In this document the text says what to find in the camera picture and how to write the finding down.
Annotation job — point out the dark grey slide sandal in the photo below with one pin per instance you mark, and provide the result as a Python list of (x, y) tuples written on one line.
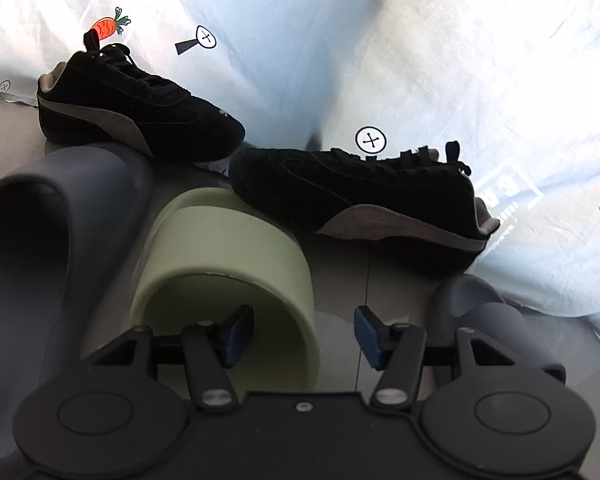
[(490, 320), (20, 260)]

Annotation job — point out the white printed sheet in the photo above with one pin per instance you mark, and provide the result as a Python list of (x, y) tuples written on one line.
[(430, 60)]

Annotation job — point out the light green slide sandal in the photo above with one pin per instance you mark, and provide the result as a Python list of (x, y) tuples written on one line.
[(220, 240)]

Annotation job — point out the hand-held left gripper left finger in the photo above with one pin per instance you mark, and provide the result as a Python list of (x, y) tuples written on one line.
[(235, 335)]

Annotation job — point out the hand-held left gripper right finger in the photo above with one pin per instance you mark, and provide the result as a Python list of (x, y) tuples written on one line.
[(370, 335)]

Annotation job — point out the black suede sneaker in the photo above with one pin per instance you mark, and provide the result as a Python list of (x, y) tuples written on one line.
[(355, 190), (130, 105)]

